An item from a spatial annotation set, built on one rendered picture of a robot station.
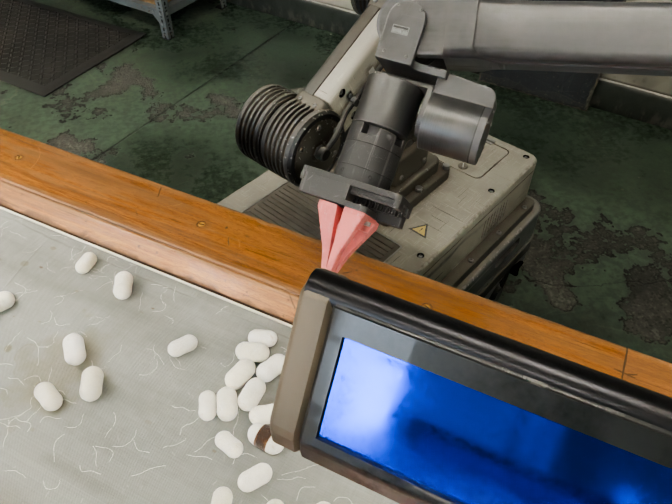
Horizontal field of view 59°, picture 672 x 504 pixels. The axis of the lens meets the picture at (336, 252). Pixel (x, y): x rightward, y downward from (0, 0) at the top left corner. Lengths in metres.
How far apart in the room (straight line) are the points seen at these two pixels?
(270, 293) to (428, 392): 0.48
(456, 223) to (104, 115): 1.65
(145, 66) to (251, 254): 2.12
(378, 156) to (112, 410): 0.37
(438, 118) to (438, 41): 0.07
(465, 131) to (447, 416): 0.37
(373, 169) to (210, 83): 2.07
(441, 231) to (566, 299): 0.68
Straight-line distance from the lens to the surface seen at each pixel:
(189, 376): 0.66
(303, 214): 1.20
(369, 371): 0.23
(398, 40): 0.57
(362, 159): 0.56
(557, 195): 2.10
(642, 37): 0.59
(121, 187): 0.86
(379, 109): 0.57
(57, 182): 0.90
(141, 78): 2.70
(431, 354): 0.22
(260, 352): 0.64
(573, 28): 0.58
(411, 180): 1.21
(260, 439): 0.59
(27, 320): 0.77
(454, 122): 0.56
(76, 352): 0.69
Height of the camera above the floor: 1.28
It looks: 46 degrees down
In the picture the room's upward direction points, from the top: straight up
